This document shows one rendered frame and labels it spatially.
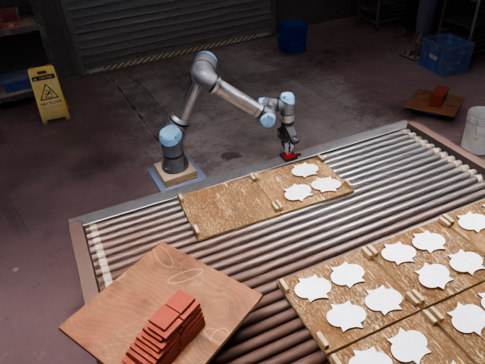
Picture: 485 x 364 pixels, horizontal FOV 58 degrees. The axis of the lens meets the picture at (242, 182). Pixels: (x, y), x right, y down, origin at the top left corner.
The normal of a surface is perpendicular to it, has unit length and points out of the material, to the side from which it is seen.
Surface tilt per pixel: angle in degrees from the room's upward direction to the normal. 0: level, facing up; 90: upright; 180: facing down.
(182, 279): 0
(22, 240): 0
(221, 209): 0
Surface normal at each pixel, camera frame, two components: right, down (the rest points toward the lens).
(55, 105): 0.38, 0.34
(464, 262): -0.04, -0.81
